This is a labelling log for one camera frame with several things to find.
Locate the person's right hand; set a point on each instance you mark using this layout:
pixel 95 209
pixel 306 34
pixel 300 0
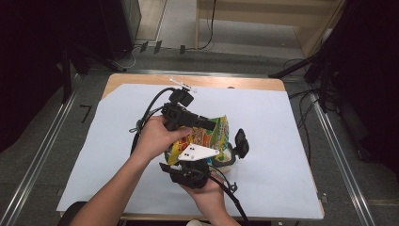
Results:
pixel 210 197

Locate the glass jar with black lid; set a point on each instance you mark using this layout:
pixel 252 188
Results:
pixel 241 144

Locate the white table sheet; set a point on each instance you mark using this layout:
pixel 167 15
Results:
pixel 276 125

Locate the person's dark clothing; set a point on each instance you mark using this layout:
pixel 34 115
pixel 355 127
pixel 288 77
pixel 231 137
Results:
pixel 69 215

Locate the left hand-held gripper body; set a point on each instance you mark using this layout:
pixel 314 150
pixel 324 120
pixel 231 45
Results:
pixel 177 113

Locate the light wooden frame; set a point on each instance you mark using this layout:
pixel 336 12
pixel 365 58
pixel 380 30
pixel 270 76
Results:
pixel 266 12

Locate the short metal floor rail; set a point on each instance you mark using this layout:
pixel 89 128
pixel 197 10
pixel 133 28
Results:
pixel 141 72

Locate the black tripod stand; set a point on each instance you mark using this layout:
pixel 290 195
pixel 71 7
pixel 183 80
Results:
pixel 316 66

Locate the wooden table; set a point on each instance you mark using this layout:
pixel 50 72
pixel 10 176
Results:
pixel 141 79

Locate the dark curtain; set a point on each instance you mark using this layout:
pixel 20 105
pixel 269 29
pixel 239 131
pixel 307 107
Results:
pixel 370 78
pixel 28 62

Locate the person's left hand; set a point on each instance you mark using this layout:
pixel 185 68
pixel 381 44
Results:
pixel 153 139

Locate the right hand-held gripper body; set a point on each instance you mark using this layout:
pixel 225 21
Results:
pixel 189 177

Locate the long metal floor rail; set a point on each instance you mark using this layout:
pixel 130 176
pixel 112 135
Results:
pixel 342 157
pixel 34 169

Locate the black cabinet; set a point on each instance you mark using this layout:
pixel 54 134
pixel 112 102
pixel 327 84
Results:
pixel 113 28

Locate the yellow green spout pouch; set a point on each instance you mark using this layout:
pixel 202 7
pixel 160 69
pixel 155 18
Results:
pixel 207 138

